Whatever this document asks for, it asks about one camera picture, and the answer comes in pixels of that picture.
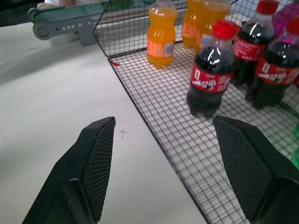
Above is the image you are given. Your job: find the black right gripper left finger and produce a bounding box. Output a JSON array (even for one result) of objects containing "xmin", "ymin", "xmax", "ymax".
[{"xmin": 22, "ymin": 116, "xmax": 116, "ymax": 224}]

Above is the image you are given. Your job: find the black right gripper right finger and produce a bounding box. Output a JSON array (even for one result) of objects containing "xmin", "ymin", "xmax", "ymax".
[{"xmin": 212, "ymin": 115, "xmax": 299, "ymax": 224}]

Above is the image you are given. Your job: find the white-gloved person's hand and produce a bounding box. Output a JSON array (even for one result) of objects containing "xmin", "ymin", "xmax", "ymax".
[{"xmin": 36, "ymin": 0, "xmax": 62, "ymax": 10}]

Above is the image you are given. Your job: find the green drink bottle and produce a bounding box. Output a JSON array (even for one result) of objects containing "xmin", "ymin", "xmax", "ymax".
[{"xmin": 289, "ymin": 123, "xmax": 299, "ymax": 170}]

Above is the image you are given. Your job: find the red-capped cola bottle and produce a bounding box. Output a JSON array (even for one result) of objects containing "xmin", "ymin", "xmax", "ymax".
[
  {"xmin": 245, "ymin": 15, "xmax": 299, "ymax": 110},
  {"xmin": 186, "ymin": 20, "xmax": 239, "ymax": 118},
  {"xmin": 231, "ymin": 0, "xmax": 280, "ymax": 88}
]

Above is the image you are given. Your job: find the orange soda bottle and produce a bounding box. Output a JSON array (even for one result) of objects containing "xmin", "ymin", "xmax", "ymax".
[
  {"xmin": 146, "ymin": 0, "xmax": 178, "ymax": 69},
  {"xmin": 195, "ymin": 0, "xmax": 231, "ymax": 54},
  {"xmin": 181, "ymin": 0, "xmax": 206, "ymax": 49}
]

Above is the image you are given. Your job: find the purple drink bottle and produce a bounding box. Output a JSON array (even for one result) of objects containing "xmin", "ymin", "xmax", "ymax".
[{"xmin": 272, "ymin": 0, "xmax": 299, "ymax": 39}]

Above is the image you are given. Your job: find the black wire mesh basket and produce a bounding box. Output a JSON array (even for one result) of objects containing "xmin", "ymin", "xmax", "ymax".
[{"xmin": 93, "ymin": 0, "xmax": 299, "ymax": 224}]

